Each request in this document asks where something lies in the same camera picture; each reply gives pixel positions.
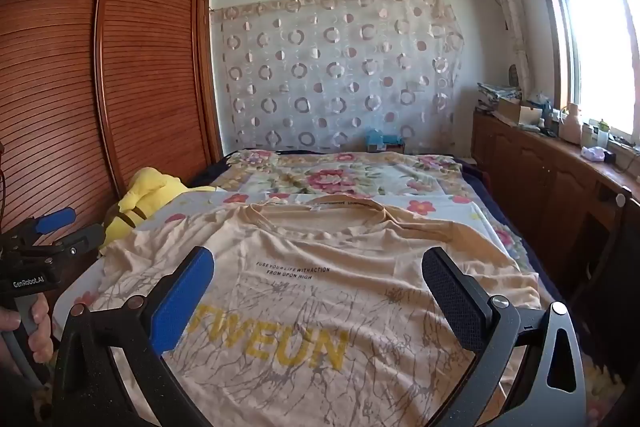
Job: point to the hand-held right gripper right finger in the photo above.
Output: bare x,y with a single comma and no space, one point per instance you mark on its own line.
450,292

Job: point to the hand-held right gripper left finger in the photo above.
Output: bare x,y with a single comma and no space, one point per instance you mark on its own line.
185,302

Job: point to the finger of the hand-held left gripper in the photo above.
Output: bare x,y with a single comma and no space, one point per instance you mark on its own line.
55,219
85,238

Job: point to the beige printed t-shirt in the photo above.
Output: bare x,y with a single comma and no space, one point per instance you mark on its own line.
310,307

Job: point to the person's left hand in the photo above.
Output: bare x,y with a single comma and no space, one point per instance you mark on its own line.
42,327

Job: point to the yellow plush toy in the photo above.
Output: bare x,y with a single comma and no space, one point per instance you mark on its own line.
145,192

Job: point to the white floral bed sheet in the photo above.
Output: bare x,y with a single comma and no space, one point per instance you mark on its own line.
430,206
202,179

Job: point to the wooden sideboard cabinet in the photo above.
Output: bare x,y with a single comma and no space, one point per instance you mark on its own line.
540,177

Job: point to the floral quilt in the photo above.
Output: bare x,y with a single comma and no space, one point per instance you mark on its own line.
325,179

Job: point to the teal box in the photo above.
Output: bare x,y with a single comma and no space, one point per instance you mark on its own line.
377,139

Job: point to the wooden slatted wardrobe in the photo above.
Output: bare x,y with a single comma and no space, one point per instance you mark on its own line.
140,57

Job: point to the cardboard box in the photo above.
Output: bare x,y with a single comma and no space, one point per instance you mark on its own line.
510,108

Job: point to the small lilac item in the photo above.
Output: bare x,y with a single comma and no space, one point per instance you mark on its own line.
592,153

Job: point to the beige jug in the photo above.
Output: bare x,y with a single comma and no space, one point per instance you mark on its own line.
570,124

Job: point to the green-capped bottle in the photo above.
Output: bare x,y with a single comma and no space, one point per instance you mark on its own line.
602,134

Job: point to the circle-patterned sheer curtain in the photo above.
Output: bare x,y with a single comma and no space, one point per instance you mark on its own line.
325,72

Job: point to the patterned window curtain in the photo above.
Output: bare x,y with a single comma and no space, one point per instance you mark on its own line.
510,7

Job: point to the wood-framed window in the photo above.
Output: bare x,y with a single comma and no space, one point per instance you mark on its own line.
600,32

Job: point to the dark frame with round knob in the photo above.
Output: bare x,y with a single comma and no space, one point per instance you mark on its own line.
621,200

